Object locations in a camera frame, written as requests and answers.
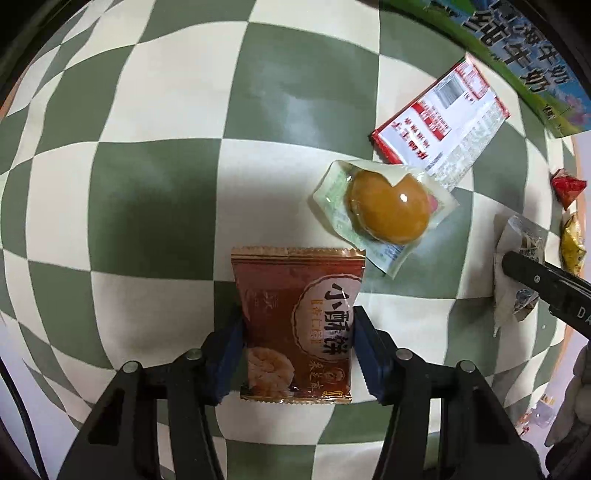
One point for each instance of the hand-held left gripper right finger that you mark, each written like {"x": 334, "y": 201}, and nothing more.
{"x": 369, "y": 360}

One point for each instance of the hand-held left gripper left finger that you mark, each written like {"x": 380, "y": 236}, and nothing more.
{"x": 226, "y": 360}

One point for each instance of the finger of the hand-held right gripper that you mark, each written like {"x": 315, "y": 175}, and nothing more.
{"x": 531, "y": 277}

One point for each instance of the white cookie packet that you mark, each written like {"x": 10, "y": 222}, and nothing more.
{"x": 508, "y": 240}

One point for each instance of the brown pastry packet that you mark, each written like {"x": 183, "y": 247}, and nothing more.
{"x": 286, "y": 295}

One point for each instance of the person's right hand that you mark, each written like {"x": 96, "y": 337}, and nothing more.
{"x": 570, "y": 406}

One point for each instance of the yellow snack packet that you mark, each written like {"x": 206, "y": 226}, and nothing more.
{"x": 572, "y": 247}

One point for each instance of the red triangular snack packet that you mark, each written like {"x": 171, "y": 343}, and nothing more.
{"x": 568, "y": 187}

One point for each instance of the clear-wrapped yellow bun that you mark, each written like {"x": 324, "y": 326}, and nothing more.
{"x": 388, "y": 207}

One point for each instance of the red white snack packet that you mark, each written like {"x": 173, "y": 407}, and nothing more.
{"x": 438, "y": 134}

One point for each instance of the green white checkered mat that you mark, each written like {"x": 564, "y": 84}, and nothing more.
{"x": 138, "y": 184}

